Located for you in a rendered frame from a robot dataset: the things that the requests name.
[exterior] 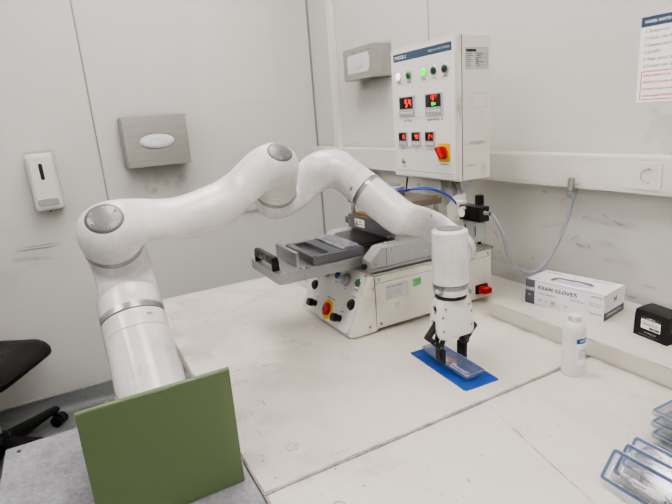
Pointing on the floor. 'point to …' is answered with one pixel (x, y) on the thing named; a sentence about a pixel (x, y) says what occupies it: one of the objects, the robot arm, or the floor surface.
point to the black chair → (10, 354)
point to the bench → (408, 405)
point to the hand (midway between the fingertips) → (451, 352)
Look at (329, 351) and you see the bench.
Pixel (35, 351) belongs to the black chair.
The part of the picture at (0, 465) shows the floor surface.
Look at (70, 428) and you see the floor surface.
